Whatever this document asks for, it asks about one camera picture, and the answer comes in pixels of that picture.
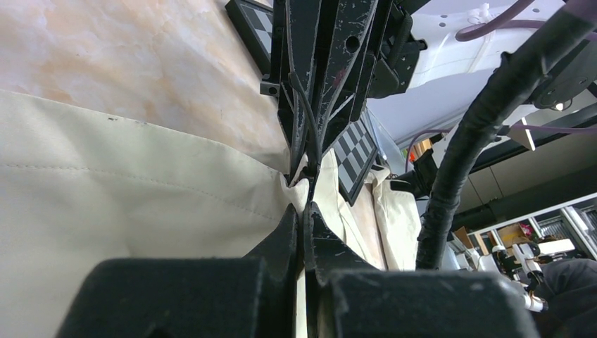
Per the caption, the beige zip jacket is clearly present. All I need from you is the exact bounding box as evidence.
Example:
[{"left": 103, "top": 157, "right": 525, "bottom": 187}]
[{"left": 0, "top": 88, "right": 423, "bottom": 338}]

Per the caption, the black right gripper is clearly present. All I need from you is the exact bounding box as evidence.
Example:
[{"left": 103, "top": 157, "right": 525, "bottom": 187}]
[{"left": 262, "top": 1, "right": 427, "bottom": 182}]

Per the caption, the black white checkerboard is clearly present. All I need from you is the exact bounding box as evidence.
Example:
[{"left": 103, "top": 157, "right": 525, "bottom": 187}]
[{"left": 225, "top": 1, "right": 378, "bottom": 206}]

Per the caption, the black wrapped cable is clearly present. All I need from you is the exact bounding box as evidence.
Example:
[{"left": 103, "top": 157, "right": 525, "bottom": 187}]
[{"left": 415, "top": 0, "right": 597, "bottom": 272}]

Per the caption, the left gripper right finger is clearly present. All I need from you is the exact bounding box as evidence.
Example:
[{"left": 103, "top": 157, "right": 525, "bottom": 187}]
[{"left": 303, "top": 201, "right": 539, "bottom": 337}]

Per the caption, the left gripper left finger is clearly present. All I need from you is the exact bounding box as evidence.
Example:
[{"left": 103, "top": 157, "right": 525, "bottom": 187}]
[{"left": 57, "top": 206, "right": 299, "bottom": 337}]

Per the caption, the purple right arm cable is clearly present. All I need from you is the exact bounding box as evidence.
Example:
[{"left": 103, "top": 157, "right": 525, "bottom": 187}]
[{"left": 403, "top": 0, "right": 597, "bottom": 175}]

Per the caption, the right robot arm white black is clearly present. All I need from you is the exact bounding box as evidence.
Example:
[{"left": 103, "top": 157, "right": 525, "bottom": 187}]
[{"left": 260, "top": 1, "right": 560, "bottom": 179}]

